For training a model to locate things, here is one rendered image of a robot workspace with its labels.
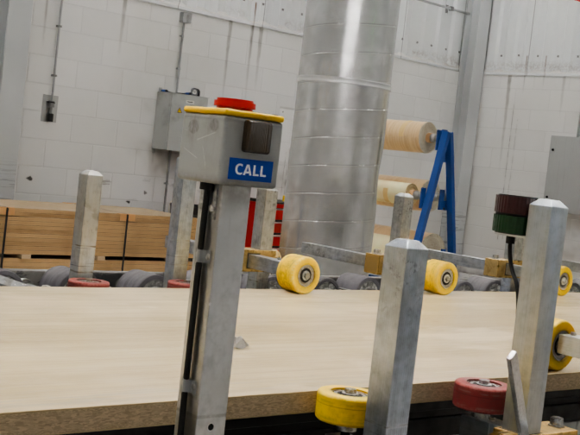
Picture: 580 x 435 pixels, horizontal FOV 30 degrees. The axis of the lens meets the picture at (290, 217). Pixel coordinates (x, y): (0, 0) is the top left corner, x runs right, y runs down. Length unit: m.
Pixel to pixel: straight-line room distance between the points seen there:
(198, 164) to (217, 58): 9.07
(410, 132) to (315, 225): 3.36
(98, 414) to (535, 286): 0.57
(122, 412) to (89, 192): 1.06
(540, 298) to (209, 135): 0.55
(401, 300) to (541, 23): 11.22
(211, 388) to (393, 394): 0.25
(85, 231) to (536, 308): 1.09
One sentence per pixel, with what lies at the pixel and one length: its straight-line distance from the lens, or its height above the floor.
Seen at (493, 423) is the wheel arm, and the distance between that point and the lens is 1.50.
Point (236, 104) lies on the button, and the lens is 1.02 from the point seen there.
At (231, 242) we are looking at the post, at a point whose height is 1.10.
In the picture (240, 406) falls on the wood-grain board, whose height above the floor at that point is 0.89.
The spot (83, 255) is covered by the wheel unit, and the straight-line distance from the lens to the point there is 2.21.
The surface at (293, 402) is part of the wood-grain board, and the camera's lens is 1.34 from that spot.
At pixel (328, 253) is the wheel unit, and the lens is 2.90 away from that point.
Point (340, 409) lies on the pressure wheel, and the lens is 1.31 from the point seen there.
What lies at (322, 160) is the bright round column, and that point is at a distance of 5.37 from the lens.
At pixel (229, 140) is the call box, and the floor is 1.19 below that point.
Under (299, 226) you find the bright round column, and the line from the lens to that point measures 5.42.
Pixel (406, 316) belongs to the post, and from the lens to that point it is 1.21.
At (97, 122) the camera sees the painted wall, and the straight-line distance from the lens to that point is 9.34.
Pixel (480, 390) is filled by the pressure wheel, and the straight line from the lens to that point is 1.48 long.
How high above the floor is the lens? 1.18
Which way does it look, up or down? 3 degrees down
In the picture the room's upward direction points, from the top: 6 degrees clockwise
